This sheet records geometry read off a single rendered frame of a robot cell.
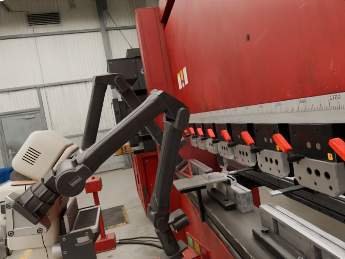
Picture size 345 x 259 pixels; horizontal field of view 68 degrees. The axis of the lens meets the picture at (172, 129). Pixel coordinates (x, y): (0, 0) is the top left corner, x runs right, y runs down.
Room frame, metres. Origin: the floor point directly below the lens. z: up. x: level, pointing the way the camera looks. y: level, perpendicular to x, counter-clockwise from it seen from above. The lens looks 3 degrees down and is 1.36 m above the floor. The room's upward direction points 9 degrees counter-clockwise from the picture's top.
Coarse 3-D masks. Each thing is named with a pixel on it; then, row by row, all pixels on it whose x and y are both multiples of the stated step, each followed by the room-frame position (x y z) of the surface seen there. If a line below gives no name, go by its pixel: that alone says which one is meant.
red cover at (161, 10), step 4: (160, 0) 2.06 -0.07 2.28; (164, 0) 1.91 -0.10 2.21; (168, 0) 1.82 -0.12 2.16; (172, 0) 1.83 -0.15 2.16; (160, 4) 2.09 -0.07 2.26; (164, 4) 1.93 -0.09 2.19; (168, 4) 1.88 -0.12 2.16; (172, 4) 1.89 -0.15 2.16; (160, 8) 2.11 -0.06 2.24; (164, 8) 1.95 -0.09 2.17; (168, 8) 1.95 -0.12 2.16; (160, 12) 2.14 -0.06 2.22; (164, 12) 2.01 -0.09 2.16; (168, 12) 2.03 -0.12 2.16; (160, 16) 2.16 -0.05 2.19; (164, 16) 2.09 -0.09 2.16; (168, 16) 2.11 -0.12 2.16; (160, 20) 2.18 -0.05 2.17; (164, 20) 2.17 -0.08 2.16
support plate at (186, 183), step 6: (210, 174) 1.43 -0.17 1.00; (174, 180) 1.42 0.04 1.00; (180, 180) 1.40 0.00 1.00; (186, 180) 1.38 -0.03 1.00; (192, 180) 1.36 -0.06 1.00; (198, 180) 1.34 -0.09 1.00; (204, 180) 1.32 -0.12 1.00; (210, 180) 1.30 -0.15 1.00; (216, 180) 1.28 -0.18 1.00; (222, 180) 1.28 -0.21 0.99; (180, 186) 1.29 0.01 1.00; (186, 186) 1.27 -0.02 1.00; (192, 186) 1.26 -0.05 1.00; (198, 186) 1.26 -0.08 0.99
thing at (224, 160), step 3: (219, 156) 1.38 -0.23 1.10; (219, 159) 1.39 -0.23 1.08; (222, 159) 1.34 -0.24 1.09; (225, 159) 1.33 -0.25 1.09; (219, 162) 1.40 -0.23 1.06; (222, 162) 1.35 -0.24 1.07; (225, 162) 1.33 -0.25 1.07; (222, 165) 1.35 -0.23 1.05; (225, 165) 1.33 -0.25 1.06; (222, 168) 1.39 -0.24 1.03; (225, 168) 1.34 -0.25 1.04
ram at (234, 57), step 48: (192, 0) 1.33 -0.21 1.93; (240, 0) 0.84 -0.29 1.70; (288, 0) 0.62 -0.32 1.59; (336, 0) 0.49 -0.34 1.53; (192, 48) 1.46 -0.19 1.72; (240, 48) 0.89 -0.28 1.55; (288, 48) 0.64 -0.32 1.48; (336, 48) 0.50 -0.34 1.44; (192, 96) 1.63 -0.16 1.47; (240, 96) 0.95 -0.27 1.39; (288, 96) 0.67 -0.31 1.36
